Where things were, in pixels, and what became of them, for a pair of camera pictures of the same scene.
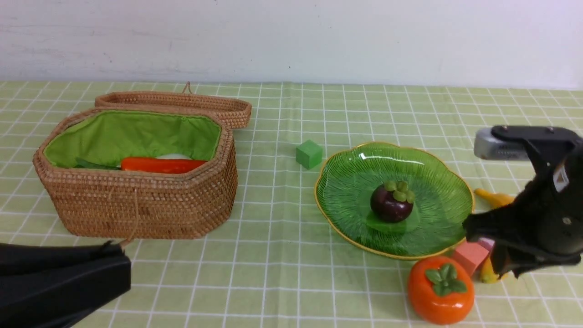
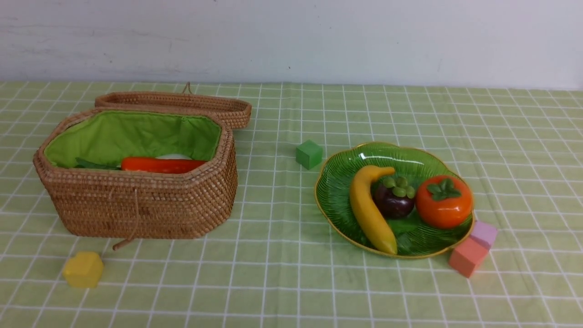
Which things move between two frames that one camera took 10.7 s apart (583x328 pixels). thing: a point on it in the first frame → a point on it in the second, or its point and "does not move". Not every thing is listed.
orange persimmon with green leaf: [441, 290] → [444, 202]
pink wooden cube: [470, 254] does not move
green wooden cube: [309, 154] does not move
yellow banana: [488, 200] → [361, 185]
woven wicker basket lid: [236, 113] does not move
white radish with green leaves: [173, 156] does not move
